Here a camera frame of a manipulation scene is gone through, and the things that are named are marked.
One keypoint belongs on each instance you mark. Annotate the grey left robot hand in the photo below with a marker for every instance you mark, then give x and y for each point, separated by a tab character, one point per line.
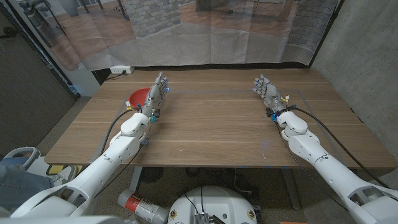
155	95

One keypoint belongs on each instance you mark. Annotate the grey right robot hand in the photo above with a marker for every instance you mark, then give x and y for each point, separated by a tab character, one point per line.
270	93

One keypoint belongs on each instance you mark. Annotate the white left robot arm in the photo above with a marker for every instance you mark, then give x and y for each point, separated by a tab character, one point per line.
102	165

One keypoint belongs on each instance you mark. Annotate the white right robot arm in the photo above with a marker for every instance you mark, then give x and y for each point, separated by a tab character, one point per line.
329	174

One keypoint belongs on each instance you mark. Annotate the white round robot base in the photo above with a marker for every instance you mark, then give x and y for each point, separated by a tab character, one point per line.
211	205

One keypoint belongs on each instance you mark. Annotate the red bowl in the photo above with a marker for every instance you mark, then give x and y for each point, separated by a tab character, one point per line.
138	97

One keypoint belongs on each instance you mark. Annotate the white power strip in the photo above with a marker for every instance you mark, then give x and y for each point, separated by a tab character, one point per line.
121	69

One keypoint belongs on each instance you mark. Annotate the printed room backdrop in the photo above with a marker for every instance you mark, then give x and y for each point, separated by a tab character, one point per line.
192	37

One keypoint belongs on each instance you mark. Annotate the black round floor object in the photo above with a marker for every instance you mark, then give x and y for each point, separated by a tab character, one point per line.
151	175

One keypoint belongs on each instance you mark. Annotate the white table leg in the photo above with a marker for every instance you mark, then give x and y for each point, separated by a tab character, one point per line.
135	179

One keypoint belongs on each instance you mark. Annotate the grey table leg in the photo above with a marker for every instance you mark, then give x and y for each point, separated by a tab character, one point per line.
290	186

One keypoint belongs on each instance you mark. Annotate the white red cylinder canister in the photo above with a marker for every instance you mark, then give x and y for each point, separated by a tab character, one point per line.
143	207

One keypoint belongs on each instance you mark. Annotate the white grey sneaker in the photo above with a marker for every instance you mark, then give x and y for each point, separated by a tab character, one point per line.
65	174

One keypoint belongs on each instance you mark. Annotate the orange floor object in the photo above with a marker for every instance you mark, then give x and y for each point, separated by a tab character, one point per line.
292	222

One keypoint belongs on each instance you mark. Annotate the white grey chair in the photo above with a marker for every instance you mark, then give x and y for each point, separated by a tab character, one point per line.
21	151

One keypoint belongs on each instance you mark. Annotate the person's leg in jeans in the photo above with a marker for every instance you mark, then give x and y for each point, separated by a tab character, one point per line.
21	186

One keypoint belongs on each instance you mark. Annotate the black backdrop frame pole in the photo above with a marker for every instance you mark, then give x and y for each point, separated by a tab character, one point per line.
326	34
40	49

